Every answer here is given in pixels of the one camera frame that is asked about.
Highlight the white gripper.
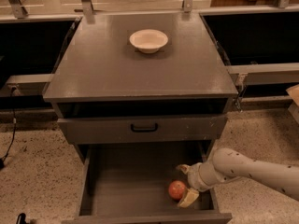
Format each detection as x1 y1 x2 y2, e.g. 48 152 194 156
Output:
176 162 209 208

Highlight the red apple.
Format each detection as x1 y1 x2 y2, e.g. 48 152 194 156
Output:
168 180 186 201

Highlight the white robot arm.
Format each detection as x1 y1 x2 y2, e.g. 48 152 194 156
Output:
177 148 299 208

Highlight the open grey middle drawer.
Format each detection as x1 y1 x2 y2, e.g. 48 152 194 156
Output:
62 142 232 224

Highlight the grey drawer cabinet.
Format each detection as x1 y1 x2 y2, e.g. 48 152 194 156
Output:
42 12 239 224

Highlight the closed grey top drawer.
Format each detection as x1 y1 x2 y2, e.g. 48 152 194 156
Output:
58 115 227 145

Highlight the white bowl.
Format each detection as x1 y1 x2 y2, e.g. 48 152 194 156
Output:
129 29 168 54

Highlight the black object bottom left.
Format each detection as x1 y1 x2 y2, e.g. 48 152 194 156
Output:
16 213 28 224

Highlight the black drawer handle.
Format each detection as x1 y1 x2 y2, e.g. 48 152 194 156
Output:
130 123 159 133

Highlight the black cable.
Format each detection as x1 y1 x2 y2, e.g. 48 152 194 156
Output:
0 87 18 170

